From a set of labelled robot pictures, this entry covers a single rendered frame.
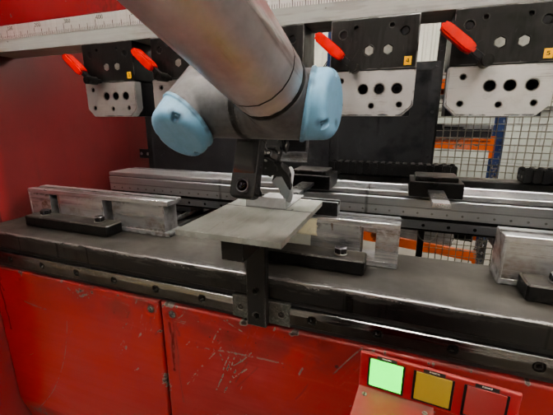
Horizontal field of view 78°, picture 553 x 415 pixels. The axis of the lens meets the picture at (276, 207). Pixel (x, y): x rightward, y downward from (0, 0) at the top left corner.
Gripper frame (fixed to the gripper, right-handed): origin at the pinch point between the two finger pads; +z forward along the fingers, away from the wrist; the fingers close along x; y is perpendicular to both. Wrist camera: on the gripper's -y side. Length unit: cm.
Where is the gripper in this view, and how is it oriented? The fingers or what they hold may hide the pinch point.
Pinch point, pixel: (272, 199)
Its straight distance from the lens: 70.4
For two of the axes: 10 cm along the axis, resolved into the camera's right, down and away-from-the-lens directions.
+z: 2.2, 5.8, 7.8
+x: -9.4, -0.9, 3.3
